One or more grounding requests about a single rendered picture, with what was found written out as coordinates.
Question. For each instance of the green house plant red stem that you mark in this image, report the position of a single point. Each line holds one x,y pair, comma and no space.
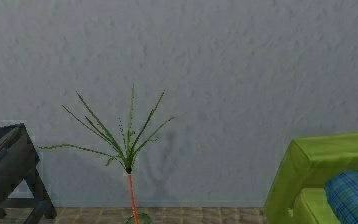
129,156

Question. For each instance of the blue plaid cushion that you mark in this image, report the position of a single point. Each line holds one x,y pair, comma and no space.
352,196

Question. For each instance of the black wooden table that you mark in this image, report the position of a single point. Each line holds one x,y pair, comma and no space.
10,163

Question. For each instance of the lime green sofa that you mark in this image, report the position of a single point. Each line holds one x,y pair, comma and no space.
307,160

